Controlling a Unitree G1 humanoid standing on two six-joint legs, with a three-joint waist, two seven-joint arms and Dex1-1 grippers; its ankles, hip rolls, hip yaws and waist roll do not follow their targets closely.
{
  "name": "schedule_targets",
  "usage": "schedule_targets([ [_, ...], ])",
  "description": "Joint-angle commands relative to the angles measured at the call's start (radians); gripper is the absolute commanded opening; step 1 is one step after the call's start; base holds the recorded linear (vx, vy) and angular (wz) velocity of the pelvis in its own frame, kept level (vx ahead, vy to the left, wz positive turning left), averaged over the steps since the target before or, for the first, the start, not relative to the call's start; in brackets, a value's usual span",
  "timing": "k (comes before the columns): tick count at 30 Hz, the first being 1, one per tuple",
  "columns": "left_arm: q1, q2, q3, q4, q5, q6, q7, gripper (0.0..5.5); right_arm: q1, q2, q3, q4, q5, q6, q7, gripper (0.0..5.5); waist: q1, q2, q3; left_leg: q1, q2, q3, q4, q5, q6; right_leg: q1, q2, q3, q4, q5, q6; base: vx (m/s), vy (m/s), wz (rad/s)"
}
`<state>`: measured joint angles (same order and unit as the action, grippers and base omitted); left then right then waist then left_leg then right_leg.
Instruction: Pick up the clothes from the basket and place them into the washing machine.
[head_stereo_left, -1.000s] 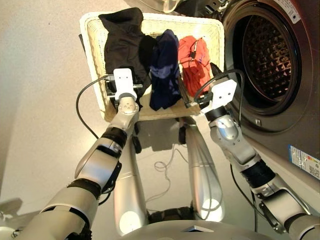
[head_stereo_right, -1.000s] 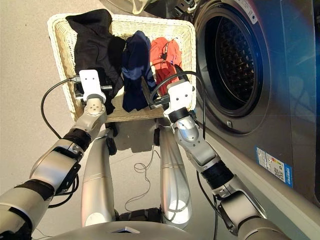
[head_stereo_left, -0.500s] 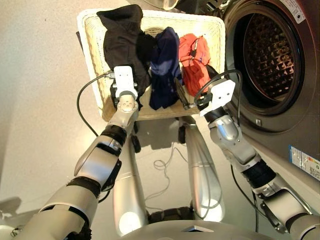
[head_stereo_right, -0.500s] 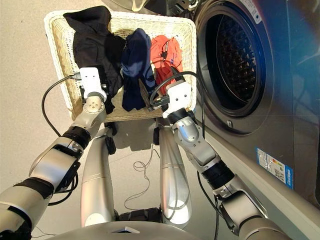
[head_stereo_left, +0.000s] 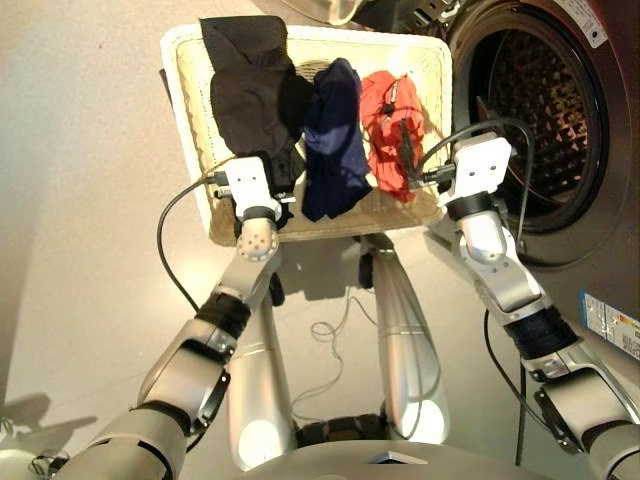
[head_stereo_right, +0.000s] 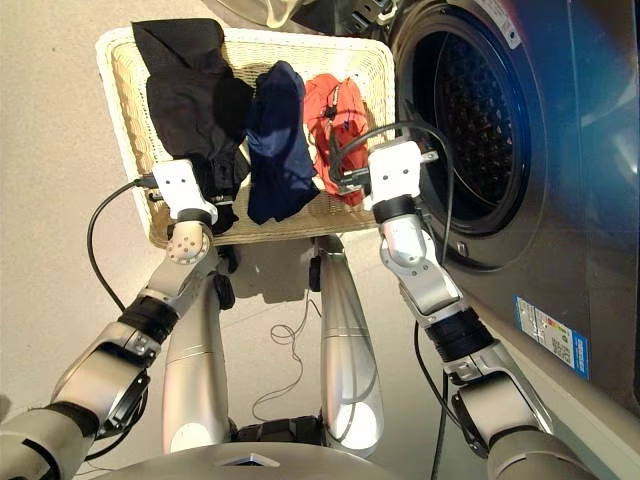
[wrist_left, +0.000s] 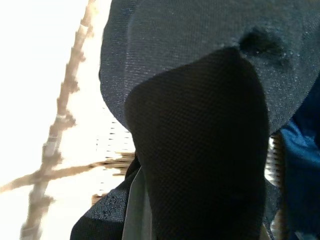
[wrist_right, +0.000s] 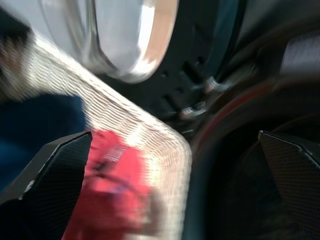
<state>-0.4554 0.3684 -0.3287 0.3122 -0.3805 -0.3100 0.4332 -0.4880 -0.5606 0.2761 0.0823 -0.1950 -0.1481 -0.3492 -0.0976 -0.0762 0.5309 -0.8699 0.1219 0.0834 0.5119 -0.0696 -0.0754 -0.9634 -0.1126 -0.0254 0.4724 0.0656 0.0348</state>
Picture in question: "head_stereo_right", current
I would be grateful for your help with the round washing machine door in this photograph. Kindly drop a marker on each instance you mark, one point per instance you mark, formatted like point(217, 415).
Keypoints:
point(280, 12)

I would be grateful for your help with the silver robot torso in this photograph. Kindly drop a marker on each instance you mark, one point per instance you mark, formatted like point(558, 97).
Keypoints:
point(250, 465)

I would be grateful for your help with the pale woven laundry basket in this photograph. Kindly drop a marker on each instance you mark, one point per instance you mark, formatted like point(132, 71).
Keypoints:
point(125, 100)

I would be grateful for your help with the orange red garment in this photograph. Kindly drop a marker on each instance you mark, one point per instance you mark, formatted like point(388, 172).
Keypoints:
point(320, 105)

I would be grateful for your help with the navy blue garment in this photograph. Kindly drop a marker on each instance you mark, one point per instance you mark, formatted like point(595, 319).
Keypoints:
point(277, 150)

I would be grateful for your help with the black garment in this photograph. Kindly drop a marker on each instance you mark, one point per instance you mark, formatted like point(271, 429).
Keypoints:
point(185, 100)

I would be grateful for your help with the blue energy label sticker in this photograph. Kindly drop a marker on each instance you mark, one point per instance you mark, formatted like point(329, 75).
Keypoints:
point(552, 337)

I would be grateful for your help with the black robot waist block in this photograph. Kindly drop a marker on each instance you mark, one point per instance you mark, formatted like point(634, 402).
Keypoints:
point(280, 429)

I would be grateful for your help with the silver robot leg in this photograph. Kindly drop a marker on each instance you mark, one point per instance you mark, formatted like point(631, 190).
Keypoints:
point(345, 350)
point(195, 380)

